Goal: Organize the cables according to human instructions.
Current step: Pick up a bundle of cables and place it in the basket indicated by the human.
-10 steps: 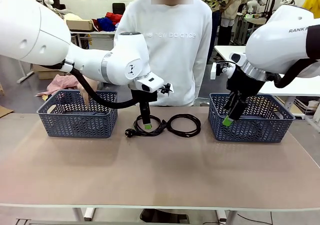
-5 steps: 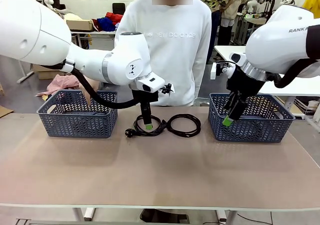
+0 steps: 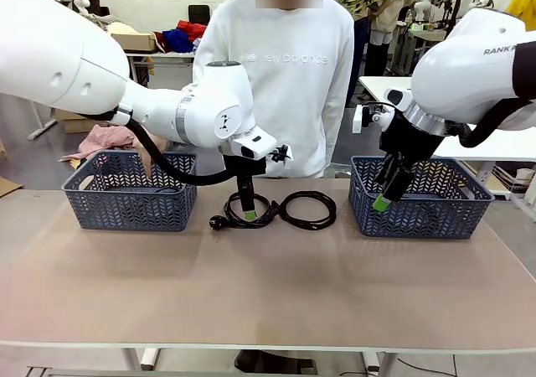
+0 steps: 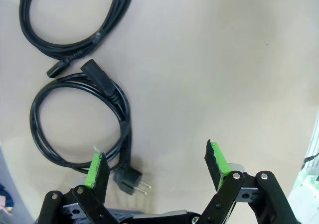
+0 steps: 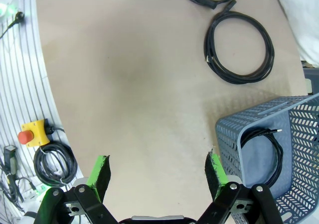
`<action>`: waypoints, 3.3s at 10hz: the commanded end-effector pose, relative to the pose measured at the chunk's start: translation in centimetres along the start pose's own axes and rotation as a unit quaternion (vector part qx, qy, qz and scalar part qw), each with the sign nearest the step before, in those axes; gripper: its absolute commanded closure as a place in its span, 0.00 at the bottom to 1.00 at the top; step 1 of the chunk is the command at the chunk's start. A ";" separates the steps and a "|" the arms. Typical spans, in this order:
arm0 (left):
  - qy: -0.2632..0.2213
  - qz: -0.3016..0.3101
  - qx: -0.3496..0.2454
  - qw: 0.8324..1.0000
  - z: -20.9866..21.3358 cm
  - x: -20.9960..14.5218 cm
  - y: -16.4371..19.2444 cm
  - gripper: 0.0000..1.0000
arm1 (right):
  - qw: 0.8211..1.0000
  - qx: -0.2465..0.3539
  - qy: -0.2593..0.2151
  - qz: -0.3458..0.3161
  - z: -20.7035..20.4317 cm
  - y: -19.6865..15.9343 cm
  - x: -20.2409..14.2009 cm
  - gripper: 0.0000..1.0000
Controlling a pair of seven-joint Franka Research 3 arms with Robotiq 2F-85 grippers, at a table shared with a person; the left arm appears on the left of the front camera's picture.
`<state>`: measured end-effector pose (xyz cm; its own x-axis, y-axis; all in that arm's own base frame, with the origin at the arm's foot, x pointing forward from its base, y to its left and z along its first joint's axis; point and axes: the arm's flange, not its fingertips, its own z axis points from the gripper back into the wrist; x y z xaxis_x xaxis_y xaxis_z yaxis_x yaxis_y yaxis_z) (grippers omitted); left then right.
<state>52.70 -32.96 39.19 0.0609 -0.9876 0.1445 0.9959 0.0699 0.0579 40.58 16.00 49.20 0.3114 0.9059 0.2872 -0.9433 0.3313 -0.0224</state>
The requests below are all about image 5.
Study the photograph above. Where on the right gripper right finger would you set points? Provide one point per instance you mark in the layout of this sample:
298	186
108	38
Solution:
216	174

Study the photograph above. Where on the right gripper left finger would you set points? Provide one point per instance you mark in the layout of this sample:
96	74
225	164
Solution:
99	174

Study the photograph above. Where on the blue-grey plastic lattice basket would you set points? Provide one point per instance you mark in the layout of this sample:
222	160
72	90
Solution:
229	139

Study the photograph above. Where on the yellow emergency stop button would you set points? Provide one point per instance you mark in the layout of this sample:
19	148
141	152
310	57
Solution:
37	130

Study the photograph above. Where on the small black box device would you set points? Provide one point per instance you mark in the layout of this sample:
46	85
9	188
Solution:
10	159

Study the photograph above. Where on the aluminium slotted platform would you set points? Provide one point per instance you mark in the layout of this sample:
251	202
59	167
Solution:
25	84

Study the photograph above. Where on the person in white sweatshirt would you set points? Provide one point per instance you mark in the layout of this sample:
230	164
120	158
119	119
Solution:
304	15

